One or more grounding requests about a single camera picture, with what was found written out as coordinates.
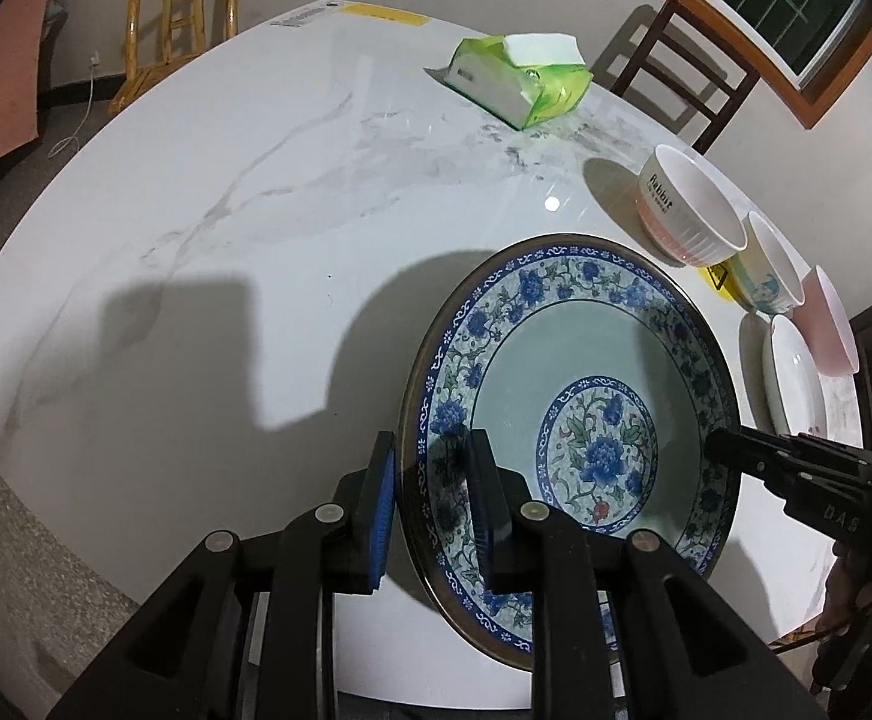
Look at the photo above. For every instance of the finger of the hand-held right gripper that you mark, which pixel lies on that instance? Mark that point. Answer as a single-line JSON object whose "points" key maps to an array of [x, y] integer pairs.
{"points": [[833, 450], [743, 451]]}

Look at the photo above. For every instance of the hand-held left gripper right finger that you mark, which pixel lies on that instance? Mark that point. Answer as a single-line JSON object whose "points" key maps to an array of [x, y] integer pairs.
{"points": [[485, 525]]}

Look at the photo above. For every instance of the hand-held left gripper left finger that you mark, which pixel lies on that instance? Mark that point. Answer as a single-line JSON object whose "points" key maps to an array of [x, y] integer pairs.
{"points": [[382, 517]]}

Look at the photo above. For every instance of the white plate pink flowers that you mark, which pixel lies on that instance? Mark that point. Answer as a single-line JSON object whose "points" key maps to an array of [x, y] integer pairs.
{"points": [[844, 409]]}

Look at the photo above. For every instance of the white deep plate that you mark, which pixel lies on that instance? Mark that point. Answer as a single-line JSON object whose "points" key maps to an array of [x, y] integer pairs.
{"points": [[792, 382]]}

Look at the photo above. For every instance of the pink shallow bowl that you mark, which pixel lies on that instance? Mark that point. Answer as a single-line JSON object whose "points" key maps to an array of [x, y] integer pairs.
{"points": [[833, 337]]}

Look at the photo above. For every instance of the blue floral porcelain bowl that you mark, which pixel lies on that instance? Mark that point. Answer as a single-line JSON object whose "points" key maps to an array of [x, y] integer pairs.
{"points": [[608, 360]]}

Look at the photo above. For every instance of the person's right hand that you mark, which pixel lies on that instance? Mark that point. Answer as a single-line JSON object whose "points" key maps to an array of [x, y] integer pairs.
{"points": [[859, 585]]}

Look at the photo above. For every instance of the cartoon print bowl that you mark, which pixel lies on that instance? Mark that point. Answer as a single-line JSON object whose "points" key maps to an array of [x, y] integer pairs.
{"points": [[762, 289]]}

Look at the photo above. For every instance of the round yellow warning sticker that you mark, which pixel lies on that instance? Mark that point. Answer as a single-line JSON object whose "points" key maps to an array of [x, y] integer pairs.
{"points": [[717, 277]]}

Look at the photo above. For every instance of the pink white ribbed bowl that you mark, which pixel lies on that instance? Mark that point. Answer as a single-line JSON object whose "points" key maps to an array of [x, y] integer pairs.
{"points": [[665, 202]]}

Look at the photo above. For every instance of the dark wooden slatted chair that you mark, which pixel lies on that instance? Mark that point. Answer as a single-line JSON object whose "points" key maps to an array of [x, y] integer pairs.
{"points": [[713, 45]]}

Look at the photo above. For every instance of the green tissue pack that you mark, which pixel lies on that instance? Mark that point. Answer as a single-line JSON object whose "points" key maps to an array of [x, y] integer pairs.
{"points": [[496, 82]]}

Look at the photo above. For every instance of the yellow rectangular table label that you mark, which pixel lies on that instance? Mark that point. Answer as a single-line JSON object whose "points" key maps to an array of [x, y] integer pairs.
{"points": [[383, 13]]}

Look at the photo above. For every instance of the white table label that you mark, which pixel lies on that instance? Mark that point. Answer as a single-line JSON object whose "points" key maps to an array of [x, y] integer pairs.
{"points": [[305, 18]]}

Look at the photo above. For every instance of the bamboo chair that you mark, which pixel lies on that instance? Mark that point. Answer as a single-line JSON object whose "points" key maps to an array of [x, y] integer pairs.
{"points": [[173, 22]]}

